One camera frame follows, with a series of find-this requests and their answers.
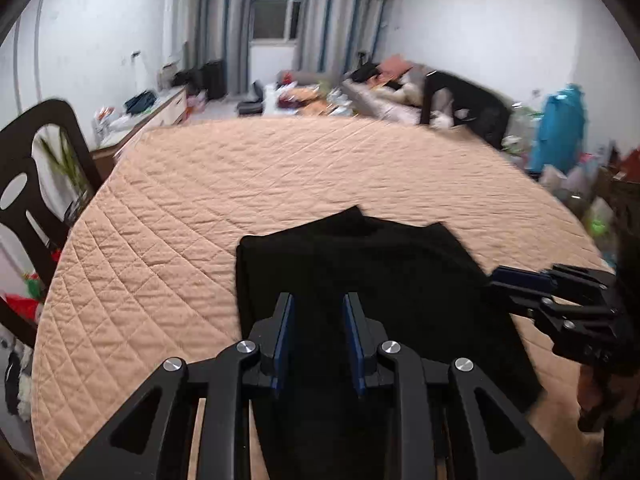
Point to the green potted plant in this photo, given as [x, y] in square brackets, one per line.
[70, 165]

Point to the grey blue striped curtain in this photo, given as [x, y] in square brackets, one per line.
[340, 25]
[220, 25]

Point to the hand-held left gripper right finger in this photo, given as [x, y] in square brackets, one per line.
[352, 335]

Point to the grey sofa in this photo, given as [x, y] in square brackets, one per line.
[380, 102]

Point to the orange cloth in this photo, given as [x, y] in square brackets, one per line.
[397, 66]

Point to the pile of household clutter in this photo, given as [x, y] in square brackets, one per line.
[585, 195]

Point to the red and green bag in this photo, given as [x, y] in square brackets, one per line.
[22, 300]

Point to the black pants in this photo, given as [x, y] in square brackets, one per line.
[375, 260]

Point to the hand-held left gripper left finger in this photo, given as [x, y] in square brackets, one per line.
[286, 335]

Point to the window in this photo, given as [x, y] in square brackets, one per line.
[275, 15]

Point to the tan quilted blanket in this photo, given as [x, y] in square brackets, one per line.
[200, 185]

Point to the black duffel bag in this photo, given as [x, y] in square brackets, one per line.
[187, 77]

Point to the black jacket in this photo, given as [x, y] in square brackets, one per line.
[366, 72]

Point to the teal bag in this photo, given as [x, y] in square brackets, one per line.
[560, 130]

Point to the person's right hand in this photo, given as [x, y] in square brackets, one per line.
[592, 400]

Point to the black suitcase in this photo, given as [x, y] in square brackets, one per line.
[213, 80]

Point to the white sideboard cabinet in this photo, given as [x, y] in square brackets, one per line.
[160, 110]

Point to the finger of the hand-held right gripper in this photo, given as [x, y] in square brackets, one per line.
[515, 299]
[517, 276]

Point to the cluttered coffee table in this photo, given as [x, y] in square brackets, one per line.
[310, 100]

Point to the dark blue bag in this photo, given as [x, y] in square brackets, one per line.
[140, 102]

